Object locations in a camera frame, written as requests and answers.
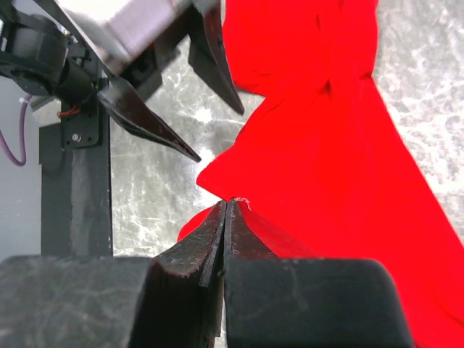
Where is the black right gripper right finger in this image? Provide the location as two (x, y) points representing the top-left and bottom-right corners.
(224, 200), (413, 347)

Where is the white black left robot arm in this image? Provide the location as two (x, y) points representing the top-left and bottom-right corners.
(1, 1), (244, 161)

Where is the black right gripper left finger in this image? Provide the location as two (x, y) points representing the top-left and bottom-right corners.
(1, 202), (226, 347)

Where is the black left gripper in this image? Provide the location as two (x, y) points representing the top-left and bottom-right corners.
(52, 1), (244, 162)

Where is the red t shirt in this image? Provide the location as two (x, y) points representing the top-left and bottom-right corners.
(197, 1), (463, 347)

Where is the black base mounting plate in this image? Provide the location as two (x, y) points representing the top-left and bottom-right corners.
(39, 105), (113, 257)

